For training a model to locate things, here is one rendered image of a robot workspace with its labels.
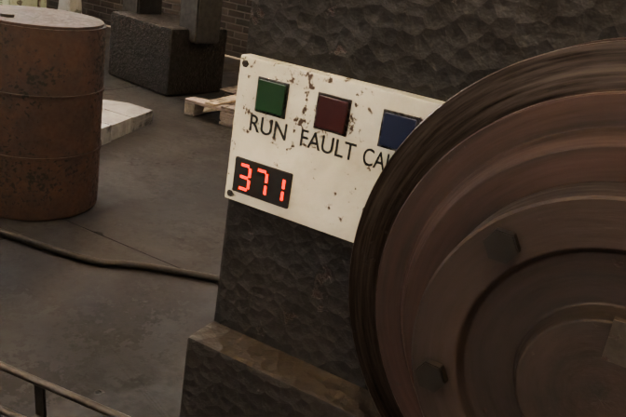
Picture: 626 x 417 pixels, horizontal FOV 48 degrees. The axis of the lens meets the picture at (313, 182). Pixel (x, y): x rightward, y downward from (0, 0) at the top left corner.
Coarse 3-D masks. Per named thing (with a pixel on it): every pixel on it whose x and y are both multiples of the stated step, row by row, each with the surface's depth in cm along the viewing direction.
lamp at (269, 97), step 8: (264, 80) 81; (264, 88) 81; (272, 88) 81; (280, 88) 80; (264, 96) 82; (272, 96) 81; (280, 96) 81; (256, 104) 82; (264, 104) 82; (272, 104) 81; (280, 104) 81; (272, 112) 82; (280, 112) 81
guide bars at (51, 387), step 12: (12, 372) 110; (24, 372) 109; (36, 384) 107; (48, 384) 106; (36, 396) 108; (72, 396) 104; (0, 408) 110; (36, 408) 109; (96, 408) 102; (108, 408) 101
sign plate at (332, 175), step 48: (240, 96) 84; (288, 96) 81; (336, 96) 78; (384, 96) 75; (240, 144) 85; (288, 144) 82; (336, 144) 79; (240, 192) 86; (288, 192) 83; (336, 192) 80
